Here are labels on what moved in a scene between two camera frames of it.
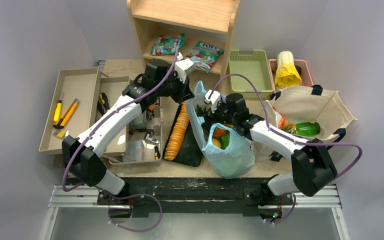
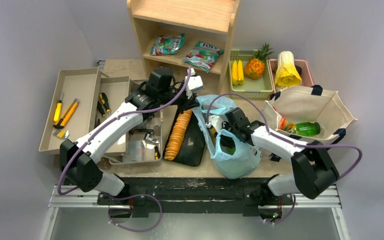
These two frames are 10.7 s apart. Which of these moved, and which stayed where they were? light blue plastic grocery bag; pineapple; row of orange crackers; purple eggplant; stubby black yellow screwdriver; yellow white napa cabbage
Moved: light blue plastic grocery bag; pineapple
Stayed: yellow white napa cabbage; purple eggplant; row of orange crackers; stubby black yellow screwdriver
